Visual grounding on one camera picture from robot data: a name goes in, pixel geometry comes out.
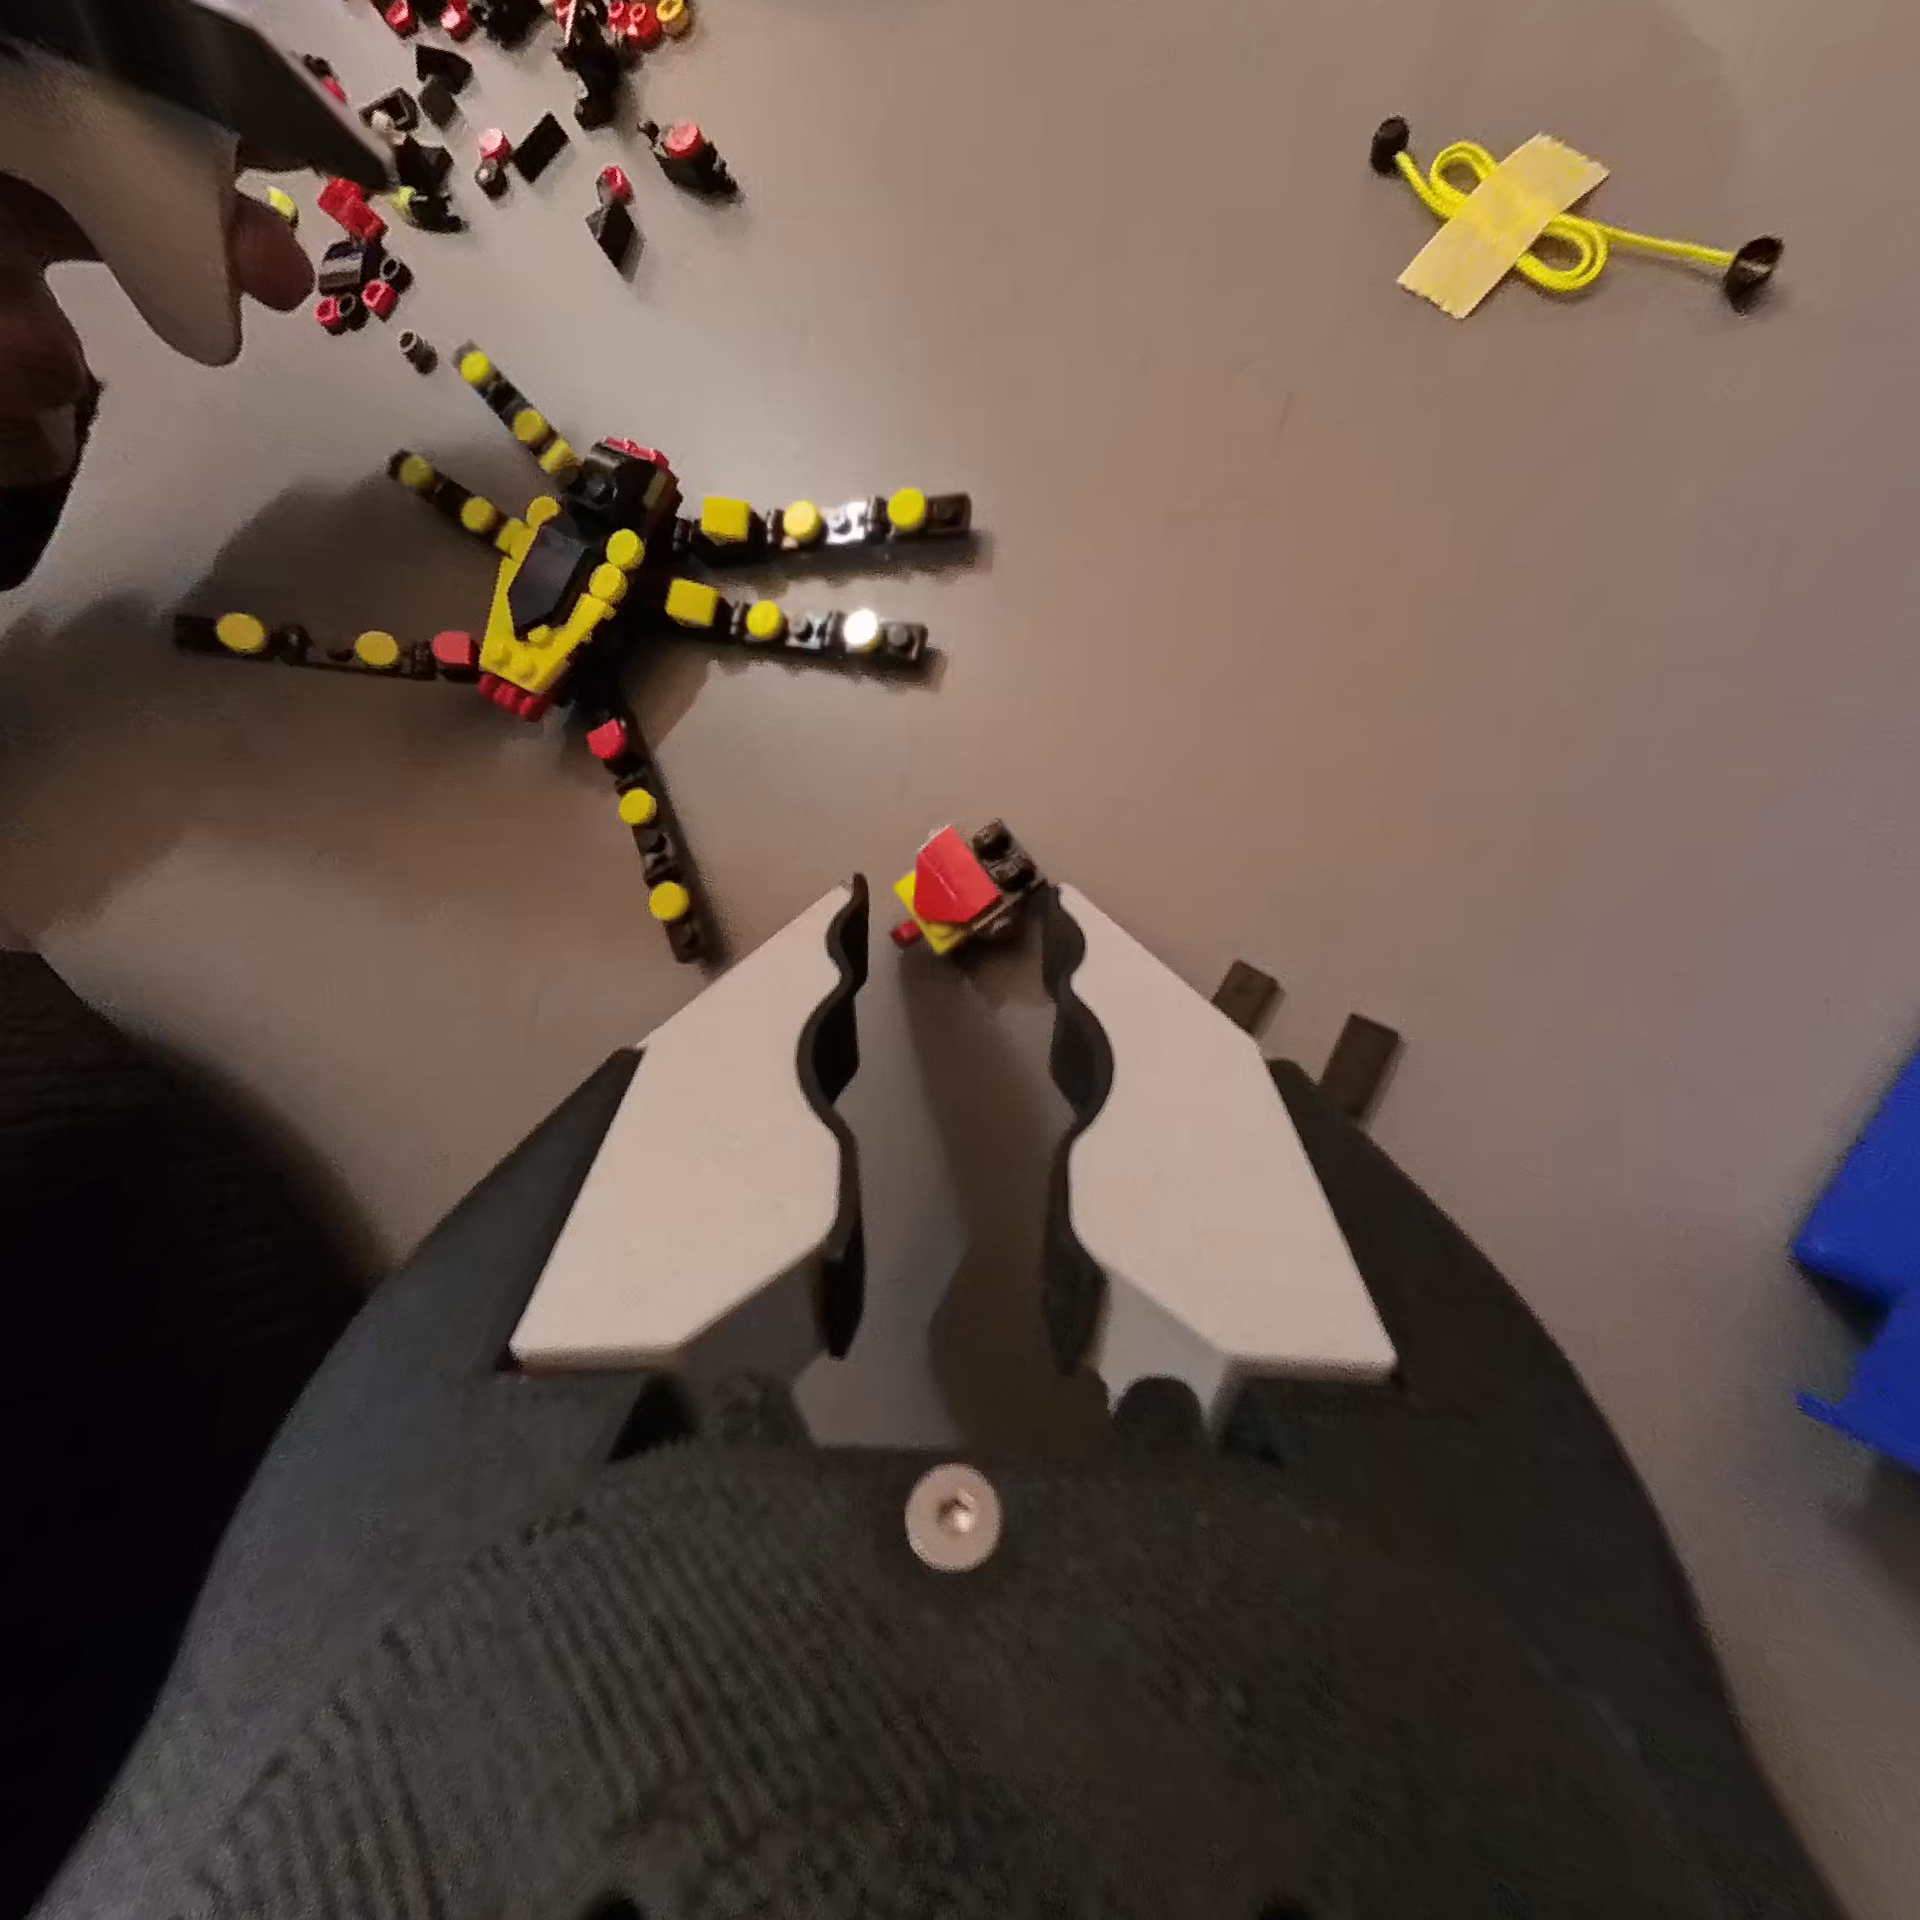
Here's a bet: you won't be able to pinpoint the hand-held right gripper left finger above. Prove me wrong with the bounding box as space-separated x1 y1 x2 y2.
508 873 876 1420

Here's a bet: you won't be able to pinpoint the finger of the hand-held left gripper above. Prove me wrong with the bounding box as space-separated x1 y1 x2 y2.
90 0 403 191

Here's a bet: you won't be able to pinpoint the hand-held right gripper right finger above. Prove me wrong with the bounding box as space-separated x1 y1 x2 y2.
1043 881 1404 1441

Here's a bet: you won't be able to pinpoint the pile of lego pieces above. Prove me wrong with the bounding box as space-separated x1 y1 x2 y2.
263 0 700 335

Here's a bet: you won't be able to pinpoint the small red yellow lego assembly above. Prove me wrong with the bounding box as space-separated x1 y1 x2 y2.
890 821 1047 953

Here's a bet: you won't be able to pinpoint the black yellow lego spider model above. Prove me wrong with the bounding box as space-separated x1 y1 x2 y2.
171 343 975 964

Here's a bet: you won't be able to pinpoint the black lego piece red top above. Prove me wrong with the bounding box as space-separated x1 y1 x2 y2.
642 118 741 202

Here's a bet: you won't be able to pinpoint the person's left hand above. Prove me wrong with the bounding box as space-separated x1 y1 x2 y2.
0 164 323 501

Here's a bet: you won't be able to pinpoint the person's black sweater torso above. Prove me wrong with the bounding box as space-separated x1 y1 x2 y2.
0 943 401 1920

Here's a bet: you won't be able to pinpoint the nested blue plastic bins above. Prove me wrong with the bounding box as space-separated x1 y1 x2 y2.
1790 1049 1920 1471

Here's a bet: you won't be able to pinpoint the yellow elastic cord with tape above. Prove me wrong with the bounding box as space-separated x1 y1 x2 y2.
1367 114 1787 321

